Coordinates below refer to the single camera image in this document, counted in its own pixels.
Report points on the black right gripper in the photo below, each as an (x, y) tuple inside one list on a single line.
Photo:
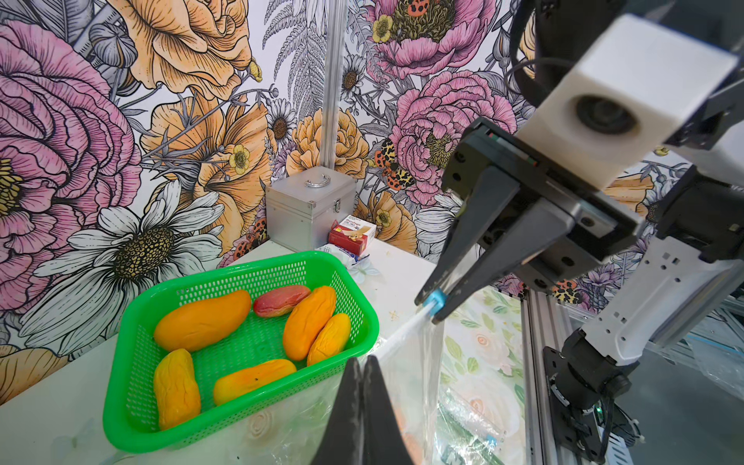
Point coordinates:
[(533, 218)]

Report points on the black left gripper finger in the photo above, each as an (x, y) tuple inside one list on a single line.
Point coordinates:
[(362, 428)]

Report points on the orange mango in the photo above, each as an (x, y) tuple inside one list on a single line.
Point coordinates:
[(202, 323), (331, 341)]

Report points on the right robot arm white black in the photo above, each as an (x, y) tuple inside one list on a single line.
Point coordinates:
[(693, 262)]

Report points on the pile of clear zip bags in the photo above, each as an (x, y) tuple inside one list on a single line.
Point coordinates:
[(479, 423)]

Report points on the yellow orange mango basket front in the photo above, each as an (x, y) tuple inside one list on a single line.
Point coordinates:
[(250, 379)]

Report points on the red mango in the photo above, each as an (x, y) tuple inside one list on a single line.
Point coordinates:
[(280, 301)]

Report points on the yellow wrinkled mango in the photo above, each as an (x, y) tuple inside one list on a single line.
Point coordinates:
[(177, 392)]

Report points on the orange mango in basket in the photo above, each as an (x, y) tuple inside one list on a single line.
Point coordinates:
[(202, 323)]

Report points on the red white snack box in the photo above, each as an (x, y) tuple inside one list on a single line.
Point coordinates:
[(352, 234)]

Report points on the blue white small packet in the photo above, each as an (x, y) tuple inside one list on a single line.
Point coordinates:
[(345, 257)]

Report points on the green plastic basket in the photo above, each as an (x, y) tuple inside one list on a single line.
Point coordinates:
[(130, 418)]

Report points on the silver metal case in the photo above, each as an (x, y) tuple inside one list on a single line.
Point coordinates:
[(302, 208)]

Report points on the aluminium front rail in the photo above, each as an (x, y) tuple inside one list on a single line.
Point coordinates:
[(544, 323)]

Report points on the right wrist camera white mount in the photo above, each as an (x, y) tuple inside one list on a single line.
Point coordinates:
[(661, 77)]

